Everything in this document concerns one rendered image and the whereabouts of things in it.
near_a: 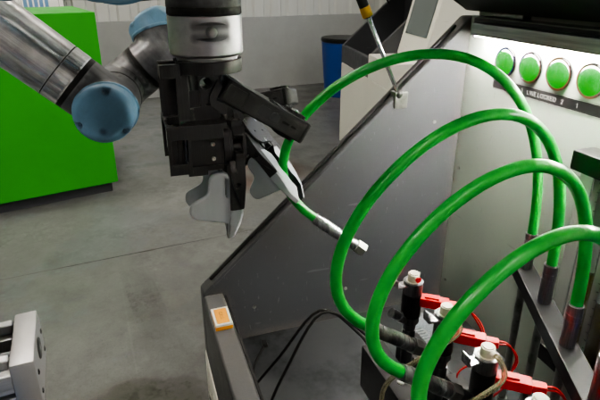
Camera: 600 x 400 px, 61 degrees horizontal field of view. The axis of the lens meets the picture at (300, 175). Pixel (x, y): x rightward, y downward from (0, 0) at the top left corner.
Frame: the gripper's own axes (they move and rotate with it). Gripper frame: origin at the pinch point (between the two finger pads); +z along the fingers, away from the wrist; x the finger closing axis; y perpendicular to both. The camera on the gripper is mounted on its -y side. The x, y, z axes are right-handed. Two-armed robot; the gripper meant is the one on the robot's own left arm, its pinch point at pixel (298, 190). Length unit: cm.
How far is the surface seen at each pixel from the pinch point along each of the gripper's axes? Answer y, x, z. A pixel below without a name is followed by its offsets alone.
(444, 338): -12.2, 30.1, 18.6
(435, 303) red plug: -6.0, 0.9, 24.4
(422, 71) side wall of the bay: -24.3, -29.3, -4.1
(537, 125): -30.2, 7.9, 11.9
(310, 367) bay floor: 25.3, -15.8, 26.7
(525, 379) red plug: -11.8, 13.0, 33.4
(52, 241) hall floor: 207, -178, -80
